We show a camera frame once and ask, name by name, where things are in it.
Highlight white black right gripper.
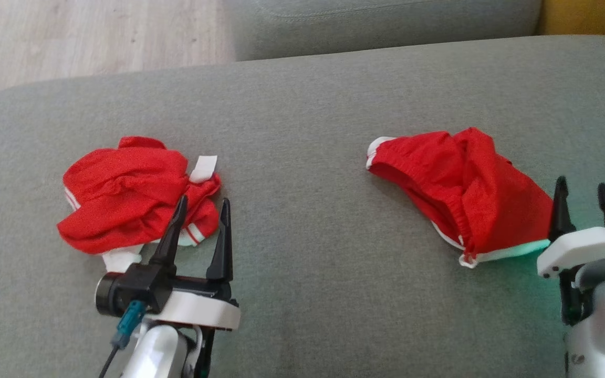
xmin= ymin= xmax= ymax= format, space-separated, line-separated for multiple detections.
xmin=537 ymin=176 xmax=605 ymax=279

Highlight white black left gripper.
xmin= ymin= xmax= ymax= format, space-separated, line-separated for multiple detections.
xmin=148 ymin=195 xmax=241 ymax=331

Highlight red white basketball jersey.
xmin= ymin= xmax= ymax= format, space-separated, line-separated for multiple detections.
xmin=57 ymin=135 xmax=222 ymax=274

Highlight red white shorts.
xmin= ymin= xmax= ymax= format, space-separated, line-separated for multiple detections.
xmin=366 ymin=127 xmax=554 ymax=269

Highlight mustard yellow cushion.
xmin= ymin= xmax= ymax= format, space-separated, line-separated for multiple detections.
xmin=539 ymin=0 xmax=605 ymax=43

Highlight small grey sofa cushion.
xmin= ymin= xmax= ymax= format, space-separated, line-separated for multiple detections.
xmin=224 ymin=0 xmax=543 ymax=62

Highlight black cable teal connector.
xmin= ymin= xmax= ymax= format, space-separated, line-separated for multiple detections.
xmin=98 ymin=300 xmax=147 ymax=378

